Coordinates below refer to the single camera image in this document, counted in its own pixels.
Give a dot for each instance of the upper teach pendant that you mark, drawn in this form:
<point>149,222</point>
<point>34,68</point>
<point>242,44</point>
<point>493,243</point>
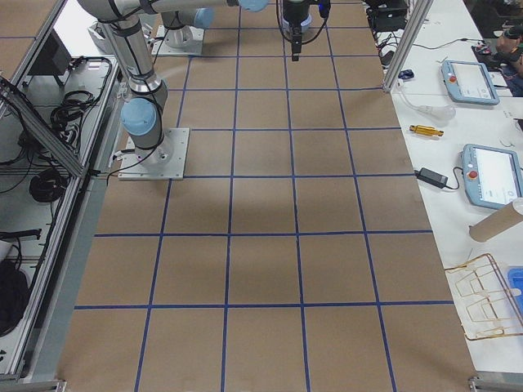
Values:
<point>469,83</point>

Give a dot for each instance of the lower teach pendant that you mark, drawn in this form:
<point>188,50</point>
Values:
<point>492,176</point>

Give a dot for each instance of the aluminium frame post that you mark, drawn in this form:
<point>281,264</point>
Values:
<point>412,28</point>

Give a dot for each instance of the teach pendant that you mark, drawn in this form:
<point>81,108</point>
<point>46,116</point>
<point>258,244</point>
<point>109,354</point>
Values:
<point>492,176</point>
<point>469,83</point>

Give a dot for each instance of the gold metal cylinder tool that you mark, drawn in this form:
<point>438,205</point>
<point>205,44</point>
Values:
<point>426,131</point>

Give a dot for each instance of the blue plastic container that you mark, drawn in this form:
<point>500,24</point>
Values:
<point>515,282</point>

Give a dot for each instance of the cardboard tube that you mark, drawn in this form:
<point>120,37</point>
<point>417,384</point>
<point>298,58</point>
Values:
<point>498,222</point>

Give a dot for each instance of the gold wire rack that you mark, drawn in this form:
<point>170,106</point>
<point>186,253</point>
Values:
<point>485,301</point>

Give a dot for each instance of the black power adapter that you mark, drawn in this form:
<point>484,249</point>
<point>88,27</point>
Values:
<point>431,177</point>

